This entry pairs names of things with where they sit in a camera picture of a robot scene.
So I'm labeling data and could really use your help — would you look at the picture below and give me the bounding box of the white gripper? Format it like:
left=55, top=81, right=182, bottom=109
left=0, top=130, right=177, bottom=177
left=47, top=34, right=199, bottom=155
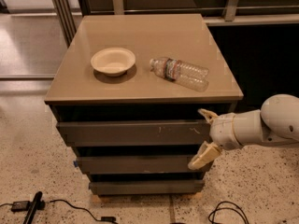
left=188, top=108, right=242, bottom=170

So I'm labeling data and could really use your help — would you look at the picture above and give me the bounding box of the grey top drawer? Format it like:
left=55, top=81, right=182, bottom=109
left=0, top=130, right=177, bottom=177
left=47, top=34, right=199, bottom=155
left=57, top=119, right=212, bottom=147

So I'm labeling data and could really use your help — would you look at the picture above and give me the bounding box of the grey drawer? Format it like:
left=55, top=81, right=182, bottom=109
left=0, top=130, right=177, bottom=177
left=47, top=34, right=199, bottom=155
left=57, top=119, right=212, bottom=147
left=75, top=153, right=216, bottom=175
left=89, top=180, right=205, bottom=195

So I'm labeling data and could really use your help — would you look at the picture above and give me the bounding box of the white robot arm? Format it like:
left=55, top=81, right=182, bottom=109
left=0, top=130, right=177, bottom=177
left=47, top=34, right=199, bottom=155
left=188, top=94, right=299, bottom=170

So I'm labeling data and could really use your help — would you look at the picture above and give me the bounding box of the grey middle drawer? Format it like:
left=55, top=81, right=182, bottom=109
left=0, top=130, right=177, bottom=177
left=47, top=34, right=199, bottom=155
left=75, top=153, right=216, bottom=175

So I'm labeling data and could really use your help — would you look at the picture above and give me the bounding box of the grey drawer cabinet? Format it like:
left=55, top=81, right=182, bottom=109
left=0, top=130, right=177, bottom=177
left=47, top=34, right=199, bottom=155
left=45, top=14, right=243, bottom=183

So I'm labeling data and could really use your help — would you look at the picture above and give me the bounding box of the grey bottom drawer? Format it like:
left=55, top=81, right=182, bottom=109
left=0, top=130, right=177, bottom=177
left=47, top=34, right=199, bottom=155
left=89, top=180, right=205, bottom=195

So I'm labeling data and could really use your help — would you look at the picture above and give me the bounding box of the clear plastic water bottle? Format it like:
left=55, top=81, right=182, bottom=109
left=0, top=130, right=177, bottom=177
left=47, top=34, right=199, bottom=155
left=149, top=57, right=209, bottom=91

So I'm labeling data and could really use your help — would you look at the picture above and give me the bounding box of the white paper bowl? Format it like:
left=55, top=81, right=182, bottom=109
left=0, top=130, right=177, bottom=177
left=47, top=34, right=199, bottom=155
left=91, top=48, right=135, bottom=77

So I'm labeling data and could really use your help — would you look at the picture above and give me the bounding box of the black bar device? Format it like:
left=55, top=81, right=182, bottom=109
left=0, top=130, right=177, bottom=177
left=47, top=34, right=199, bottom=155
left=22, top=191, right=45, bottom=224

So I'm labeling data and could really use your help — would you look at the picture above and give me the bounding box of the black power adapter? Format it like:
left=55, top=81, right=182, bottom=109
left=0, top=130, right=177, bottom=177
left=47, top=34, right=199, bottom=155
left=11, top=201, right=30, bottom=212

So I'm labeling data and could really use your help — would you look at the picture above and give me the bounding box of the black coiled cable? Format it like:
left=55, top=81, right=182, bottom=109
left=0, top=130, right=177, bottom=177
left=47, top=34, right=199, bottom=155
left=207, top=201, right=249, bottom=224

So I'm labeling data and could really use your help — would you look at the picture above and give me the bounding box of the metal railing frame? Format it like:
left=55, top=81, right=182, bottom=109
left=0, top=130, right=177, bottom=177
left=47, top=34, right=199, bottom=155
left=52, top=0, right=299, bottom=44

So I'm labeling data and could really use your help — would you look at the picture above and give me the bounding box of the black floor cable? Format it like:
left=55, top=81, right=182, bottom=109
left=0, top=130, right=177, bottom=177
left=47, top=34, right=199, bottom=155
left=49, top=199, right=119, bottom=224

